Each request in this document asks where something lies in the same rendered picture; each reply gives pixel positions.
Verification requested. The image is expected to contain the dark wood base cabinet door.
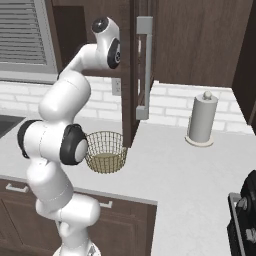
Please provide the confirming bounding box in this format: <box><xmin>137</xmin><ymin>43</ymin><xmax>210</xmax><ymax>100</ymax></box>
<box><xmin>0</xmin><ymin>196</ymin><xmax>65</xmax><ymax>250</ymax></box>
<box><xmin>87</xmin><ymin>213</ymin><xmax>149</xmax><ymax>256</ymax></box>

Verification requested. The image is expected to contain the dark wood corner cabinet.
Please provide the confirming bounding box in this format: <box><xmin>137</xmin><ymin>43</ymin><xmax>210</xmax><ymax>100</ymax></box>
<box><xmin>231</xmin><ymin>0</ymin><xmax>256</xmax><ymax>127</ymax></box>

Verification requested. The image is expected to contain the white paper towel roll holder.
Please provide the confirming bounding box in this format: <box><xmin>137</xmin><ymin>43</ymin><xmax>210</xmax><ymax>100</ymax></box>
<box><xmin>184</xmin><ymin>90</ymin><xmax>220</xmax><ymax>148</ymax></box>

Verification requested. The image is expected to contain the dark wood drawer front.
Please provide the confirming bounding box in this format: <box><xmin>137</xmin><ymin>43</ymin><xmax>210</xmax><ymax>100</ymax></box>
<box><xmin>73</xmin><ymin>189</ymin><xmax>158</xmax><ymax>223</ymax></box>
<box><xmin>0</xmin><ymin>178</ymin><xmax>38</xmax><ymax>205</ymax></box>

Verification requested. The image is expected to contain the dark sink basin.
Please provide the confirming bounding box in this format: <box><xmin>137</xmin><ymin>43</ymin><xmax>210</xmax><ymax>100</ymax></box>
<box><xmin>0</xmin><ymin>114</ymin><xmax>27</xmax><ymax>140</ymax></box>

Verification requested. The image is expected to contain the window with grey blinds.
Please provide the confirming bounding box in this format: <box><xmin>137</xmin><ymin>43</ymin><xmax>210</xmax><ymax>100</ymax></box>
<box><xmin>0</xmin><ymin>0</ymin><xmax>60</xmax><ymax>85</ymax></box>

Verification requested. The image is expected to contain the black appliance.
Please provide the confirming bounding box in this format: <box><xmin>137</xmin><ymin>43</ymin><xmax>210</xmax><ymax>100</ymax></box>
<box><xmin>226</xmin><ymin>169</ymin><xmax>256</xmax><ymax>256</ymax></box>

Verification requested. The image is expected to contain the wire mesh basket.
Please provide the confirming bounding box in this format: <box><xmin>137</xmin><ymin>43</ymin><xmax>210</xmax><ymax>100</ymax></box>
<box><xmin>84</xmin><ymin>130</ymin><xmax>129</xmax><ymax>175</ymax></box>

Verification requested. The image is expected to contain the white wall outlet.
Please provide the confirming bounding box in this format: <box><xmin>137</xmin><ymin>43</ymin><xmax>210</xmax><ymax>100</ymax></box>
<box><xmin>111</xmin><ymin>77</ymin><xmax>122</xmax><ymax>97</ymax></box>

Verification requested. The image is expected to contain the grey bar cabinet handle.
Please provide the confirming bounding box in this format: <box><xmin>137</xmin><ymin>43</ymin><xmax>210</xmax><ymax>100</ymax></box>
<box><xmin>135</xmin><ymin>15</ymin><xmax>155</xmax><ymax>121</ymax></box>

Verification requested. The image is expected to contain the silver drawer handle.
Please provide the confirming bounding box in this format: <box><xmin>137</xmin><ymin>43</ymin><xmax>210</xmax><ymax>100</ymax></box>
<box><xmin>5</xmin><ymin>182</ymin><xmax>31</xmax><ymax>194</ymax></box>
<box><xmin>97</xmin><ymin>199</ymin><xmax>114</xmax><ymax>210</ymax></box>

